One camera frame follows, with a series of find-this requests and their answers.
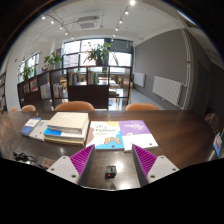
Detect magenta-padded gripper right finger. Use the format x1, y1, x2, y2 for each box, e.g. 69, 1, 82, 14
131, 144, 181, 187

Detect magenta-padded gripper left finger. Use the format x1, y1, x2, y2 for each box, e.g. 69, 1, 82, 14
46, 143, 96, 187

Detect small black charger block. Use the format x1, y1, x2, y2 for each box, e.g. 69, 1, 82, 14
105, 165, 118, 180

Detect cream yellow book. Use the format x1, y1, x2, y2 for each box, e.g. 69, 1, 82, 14
43, 134, 87, 147

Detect purple and white book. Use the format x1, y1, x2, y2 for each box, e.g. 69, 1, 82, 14
118, 119, 159, 153

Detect blue and white book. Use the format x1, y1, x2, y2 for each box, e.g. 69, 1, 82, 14
43, 126, 88, 142

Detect colourful illustrated book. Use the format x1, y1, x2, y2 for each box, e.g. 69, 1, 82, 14
85, 120, 125, 152

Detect thick white book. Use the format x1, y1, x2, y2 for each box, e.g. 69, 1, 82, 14
46, 111, 90, 134

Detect orange chairs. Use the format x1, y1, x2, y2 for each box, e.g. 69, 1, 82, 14
9, 100, 160, 113

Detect blue cover book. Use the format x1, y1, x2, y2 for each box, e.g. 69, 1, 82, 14
19, 117, 43, 137

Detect dark open shelf unit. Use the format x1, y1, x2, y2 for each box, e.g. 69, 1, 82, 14
17, 65, 132, 111

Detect blue printed book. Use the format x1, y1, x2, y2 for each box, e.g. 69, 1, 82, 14
212, 132, 223, 158

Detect potted green plant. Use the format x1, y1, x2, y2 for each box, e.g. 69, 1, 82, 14
43, 52, 64, 70
20, 64, 34, 81
83, 41, 113, 67

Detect ceiling air conditioner unit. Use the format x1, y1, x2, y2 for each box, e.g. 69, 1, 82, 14
76, 15, 100, 32

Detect ceiling spot lights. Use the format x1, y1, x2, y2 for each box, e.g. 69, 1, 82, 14
41, 0, 137, 42

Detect large white wall radiator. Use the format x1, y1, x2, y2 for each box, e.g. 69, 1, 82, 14
152, 75, 184, 108

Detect tall wall bookshelf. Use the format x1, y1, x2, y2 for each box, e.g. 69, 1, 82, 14
0, 71, 8, 114

